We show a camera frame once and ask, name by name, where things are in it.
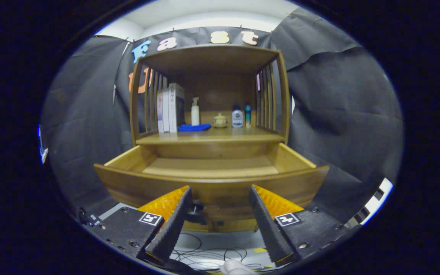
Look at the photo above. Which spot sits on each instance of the teal slim bottle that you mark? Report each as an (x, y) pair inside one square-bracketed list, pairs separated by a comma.
[(247, 116)]

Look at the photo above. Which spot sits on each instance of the blue folded cloth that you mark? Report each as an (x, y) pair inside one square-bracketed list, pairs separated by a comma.
[(195, 127)]

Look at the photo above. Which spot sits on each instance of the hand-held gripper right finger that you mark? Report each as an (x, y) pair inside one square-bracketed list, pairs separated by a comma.
[(267, 229)]

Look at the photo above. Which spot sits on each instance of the beige lidded teacup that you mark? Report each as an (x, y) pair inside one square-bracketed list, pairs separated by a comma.
[(220, 121)]

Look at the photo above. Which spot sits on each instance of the wooden countertop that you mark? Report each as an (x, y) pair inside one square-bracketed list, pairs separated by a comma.
[(235, 133)]

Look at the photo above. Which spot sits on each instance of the wooden cabinet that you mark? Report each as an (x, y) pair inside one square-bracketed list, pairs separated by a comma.
[(220, 91)]

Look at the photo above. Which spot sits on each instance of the thin white book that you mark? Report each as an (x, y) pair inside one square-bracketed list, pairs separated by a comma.
[(165, 114)]

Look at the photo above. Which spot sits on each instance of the yellow floor tape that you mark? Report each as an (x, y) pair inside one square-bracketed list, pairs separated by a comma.
[(260, 250)]

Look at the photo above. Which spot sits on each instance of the thin purple book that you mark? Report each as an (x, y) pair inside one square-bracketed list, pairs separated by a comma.
[(159, 114)]

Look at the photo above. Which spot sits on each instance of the white pump bottle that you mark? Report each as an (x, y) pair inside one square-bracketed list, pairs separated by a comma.
[(195, 116)]

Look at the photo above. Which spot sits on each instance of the thick white and black book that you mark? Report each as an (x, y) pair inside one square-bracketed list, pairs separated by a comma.
[(173, 110)]

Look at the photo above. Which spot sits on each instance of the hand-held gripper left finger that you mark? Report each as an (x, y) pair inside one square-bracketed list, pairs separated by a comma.
[(172, 229)]

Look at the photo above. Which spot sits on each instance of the white lotion bottle blue cap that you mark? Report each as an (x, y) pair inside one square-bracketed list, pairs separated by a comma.
[(237, 119)]

